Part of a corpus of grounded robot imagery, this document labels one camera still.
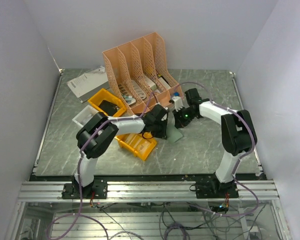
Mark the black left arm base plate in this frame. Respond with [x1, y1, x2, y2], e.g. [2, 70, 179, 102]
[61, 181, 108, 200]

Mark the yellow bin with black items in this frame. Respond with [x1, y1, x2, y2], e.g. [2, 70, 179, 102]
[88, 88, 127, 117]

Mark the peach plastic file organizer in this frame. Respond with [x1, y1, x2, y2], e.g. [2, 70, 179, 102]
[102, 32, 184, 115]

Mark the white bin with cards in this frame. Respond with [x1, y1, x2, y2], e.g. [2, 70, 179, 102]
[72, 105, 98, 128]

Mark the yellow bin with cards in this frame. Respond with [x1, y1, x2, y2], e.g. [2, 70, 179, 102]
[115, 132, 157, 162]

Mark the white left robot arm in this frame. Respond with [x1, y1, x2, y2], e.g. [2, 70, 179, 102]
[72, 104, 169, 199]

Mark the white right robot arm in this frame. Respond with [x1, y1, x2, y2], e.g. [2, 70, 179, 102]
[170, 88, 258, 198]

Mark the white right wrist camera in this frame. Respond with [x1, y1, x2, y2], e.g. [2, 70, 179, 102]
[169, 96, 184, 112]

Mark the white stapler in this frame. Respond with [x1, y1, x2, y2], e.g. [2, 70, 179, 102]
[123, 95, 137, 107]

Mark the aluminium frame rail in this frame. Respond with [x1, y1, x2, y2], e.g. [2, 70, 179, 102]
[17, 180, 280, 203]

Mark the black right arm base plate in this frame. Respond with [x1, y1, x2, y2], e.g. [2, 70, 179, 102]
[189, 181, 239, 199]

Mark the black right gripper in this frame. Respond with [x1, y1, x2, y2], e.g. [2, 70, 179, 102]
[172, 105, 197, 130]

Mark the white paper booklet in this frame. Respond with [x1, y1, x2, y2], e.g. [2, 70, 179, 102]
[66, 66, 110, 103]

